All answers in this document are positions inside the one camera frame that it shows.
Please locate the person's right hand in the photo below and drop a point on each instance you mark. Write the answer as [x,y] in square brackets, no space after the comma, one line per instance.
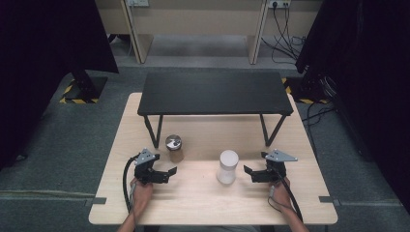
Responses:
[282,195]

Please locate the black curtain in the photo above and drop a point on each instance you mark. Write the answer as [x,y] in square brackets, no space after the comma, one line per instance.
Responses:
[370,80]
[42,64]

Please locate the white wall socket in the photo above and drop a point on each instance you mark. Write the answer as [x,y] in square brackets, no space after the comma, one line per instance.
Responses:
[138,2]
[279,3]

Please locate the white plastic bottle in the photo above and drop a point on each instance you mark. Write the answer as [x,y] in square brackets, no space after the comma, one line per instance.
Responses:
[228,167]

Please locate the glass jar with silver lid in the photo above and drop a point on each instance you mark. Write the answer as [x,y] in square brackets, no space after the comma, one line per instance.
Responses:
[174,146]

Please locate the black stand base striped tape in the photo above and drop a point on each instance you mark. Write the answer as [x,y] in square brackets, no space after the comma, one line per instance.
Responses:
[85,88]
[306,93]

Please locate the black metal shelf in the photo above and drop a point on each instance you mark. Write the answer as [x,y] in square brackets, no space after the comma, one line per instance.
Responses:
[214,93]

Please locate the beige desk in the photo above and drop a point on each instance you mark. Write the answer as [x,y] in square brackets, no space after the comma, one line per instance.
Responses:
[199,19]

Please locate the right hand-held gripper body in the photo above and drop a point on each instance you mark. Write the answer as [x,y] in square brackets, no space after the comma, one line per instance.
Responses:
[278,156]

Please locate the person's left hand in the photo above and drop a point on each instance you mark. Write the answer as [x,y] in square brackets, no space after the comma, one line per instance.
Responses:
[141,195]

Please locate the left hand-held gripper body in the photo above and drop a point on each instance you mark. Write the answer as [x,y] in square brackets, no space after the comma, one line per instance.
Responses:
[143,158]

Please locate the grey floor tape strip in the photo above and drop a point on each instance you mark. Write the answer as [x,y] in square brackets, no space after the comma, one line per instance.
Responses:
[95,201]
[328,199]

